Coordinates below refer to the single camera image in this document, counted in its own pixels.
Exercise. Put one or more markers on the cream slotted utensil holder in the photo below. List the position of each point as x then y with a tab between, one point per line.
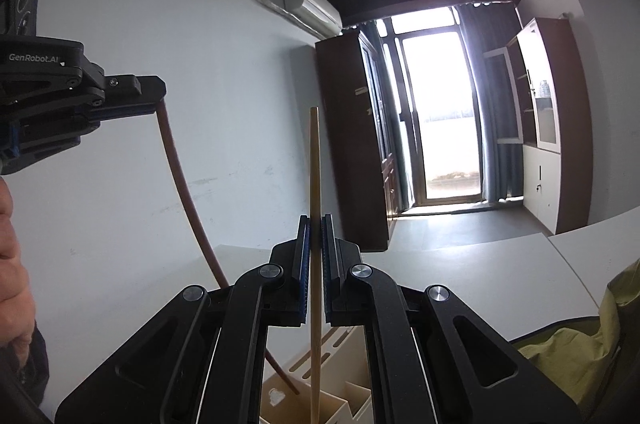
340	404

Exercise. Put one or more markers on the brown cabinet with glass doors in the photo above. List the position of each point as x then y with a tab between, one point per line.
570	104

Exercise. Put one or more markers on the brown wooden wardrobe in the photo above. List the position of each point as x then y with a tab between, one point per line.
345	129

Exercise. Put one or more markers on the light wooden chopstick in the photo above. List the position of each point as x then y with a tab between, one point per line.
315	164

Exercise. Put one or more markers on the white air conditioner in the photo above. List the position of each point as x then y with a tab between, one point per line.
310	4

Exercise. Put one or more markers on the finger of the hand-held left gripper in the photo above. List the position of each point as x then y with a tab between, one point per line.
60	127
130	92

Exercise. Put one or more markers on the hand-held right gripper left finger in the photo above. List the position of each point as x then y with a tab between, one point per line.
302	269

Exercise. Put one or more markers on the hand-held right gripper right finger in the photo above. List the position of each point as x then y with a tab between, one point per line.
327	269

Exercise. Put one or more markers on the glass balcony door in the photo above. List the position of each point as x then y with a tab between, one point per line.
440	104

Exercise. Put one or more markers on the dark blue curtain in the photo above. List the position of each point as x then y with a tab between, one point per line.
492	104

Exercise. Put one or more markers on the brown chopstick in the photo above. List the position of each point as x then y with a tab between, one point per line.
185	189

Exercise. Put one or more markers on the person's left hand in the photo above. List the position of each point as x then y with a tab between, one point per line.
12	264

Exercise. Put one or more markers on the olive green jacket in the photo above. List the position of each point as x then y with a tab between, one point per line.
565	349

